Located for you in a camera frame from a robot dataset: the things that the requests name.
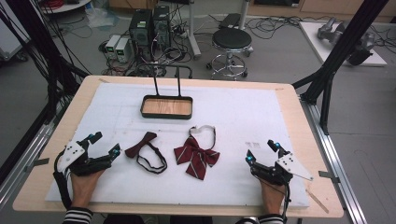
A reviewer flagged person's left hand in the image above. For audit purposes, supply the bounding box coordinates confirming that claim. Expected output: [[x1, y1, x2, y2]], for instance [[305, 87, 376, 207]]
[[70, 169, 106, 209]]

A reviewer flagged dark maroon bow tie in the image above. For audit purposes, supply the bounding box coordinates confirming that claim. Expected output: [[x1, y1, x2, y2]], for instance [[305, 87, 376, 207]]
[[124, 131, 169, 175]]

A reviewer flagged grey metal clip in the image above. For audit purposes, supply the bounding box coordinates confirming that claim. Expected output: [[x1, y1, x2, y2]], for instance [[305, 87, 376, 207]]
[[318, 170, 342, 185], [23, 157, 50, 173]]

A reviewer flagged black round stool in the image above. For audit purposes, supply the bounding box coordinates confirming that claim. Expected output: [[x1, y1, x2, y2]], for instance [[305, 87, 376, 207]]
[[205, 27, 255, 80]]

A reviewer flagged black computer tower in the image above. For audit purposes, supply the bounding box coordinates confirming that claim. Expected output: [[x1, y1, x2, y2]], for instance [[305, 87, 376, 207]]
[[151, 5, 172, 51], [128, 8, 154, 61]]

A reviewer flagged hand-held gripper black cable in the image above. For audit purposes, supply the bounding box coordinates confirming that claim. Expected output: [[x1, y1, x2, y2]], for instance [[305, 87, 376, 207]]
[[51, 152, 73, 210], [280, 182, 292, 224]]

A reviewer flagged white cabinet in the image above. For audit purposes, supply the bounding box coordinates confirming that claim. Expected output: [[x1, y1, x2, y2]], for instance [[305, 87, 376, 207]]
[[0, 17, 30, 63]]

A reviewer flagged desk with grey legs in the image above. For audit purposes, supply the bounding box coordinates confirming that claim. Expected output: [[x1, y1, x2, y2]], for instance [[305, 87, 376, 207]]
[[185, 0, 252, 61]]

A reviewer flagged thin wooden stick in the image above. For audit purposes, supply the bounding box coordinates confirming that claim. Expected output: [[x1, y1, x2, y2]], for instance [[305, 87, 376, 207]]
[[305, 188, 331, 215]]

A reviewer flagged person's right hand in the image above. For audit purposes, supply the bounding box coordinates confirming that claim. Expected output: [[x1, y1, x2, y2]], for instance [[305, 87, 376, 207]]
[[259, 180, 287, 217]]

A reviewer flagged right hand-held gripper black cable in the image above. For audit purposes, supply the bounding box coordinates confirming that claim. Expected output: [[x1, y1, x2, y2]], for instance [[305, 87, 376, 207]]
[[280, 182, 292, 224]]

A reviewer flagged black metal frame post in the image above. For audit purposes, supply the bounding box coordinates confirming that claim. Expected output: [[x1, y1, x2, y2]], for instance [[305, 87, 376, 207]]
[[0, 0, 92, 185], [291, 0, 390, 135]]

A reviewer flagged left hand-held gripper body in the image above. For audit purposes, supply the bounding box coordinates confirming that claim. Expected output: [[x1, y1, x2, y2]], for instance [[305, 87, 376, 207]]
[[55, 139, 113, 177]]

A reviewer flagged white power supply unit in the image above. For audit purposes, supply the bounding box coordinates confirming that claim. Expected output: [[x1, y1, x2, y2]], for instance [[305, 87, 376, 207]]
[[104, 34, 121, 61], [114, 37, 131, 63]]

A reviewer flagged flat black device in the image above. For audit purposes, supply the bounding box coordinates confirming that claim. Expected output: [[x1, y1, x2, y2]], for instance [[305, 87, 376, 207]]
[[219, 12, 243, 30]]

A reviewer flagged white foam mat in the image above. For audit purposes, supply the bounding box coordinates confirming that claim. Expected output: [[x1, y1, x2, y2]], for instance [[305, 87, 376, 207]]
[[44, 81, 311, 209]]

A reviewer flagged round white table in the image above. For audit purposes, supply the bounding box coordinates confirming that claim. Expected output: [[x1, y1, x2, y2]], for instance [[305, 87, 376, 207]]
[[39, 0, 93, 15]]

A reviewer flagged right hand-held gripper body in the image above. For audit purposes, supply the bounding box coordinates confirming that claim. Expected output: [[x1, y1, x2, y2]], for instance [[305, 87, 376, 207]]
[[250, 152, 315, 187]]

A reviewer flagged aluminium rail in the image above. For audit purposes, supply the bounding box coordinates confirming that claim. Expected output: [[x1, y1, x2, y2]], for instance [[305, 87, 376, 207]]
[[0, 92, 75, 208], [299, 95, 369, 224]]

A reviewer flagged left hand-held gripper black cable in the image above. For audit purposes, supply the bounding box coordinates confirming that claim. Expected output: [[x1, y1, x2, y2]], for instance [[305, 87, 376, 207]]
[[51, 152, 73, 210]]

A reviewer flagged red striped bow tie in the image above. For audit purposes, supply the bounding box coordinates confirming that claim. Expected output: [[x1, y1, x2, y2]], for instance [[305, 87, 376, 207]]
[[173, 124, 221, 181]]

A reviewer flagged white floor board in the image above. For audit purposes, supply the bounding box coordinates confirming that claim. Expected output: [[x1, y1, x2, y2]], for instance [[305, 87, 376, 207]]
[[298, 21, 389, 67]]

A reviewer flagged tangle of floor cables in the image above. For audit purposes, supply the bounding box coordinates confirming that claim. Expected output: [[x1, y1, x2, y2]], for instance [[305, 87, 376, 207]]
[[98, 6, 396, 77]]

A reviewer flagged black rack with wooden tray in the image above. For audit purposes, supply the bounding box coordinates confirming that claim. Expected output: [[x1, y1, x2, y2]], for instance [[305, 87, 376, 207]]
[[139, 63, 194, 121]]

